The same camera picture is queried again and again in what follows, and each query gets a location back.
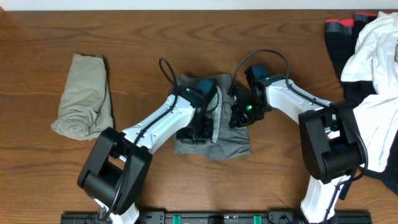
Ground white garment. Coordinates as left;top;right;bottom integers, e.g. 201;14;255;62
341;12;397;172

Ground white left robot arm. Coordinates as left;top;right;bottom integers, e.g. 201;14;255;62
77;79;218;223

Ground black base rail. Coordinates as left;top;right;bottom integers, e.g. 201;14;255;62
60;210;373;224

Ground black and red garment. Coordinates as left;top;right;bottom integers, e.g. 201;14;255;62
325;12;377;106

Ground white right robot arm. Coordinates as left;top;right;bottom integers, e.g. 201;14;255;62
229;63;368;223

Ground dark grey shorts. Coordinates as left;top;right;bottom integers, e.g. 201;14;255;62
174;73;251;160

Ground light khaki green shorts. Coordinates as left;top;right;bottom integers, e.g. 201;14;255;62
51;54;114;140

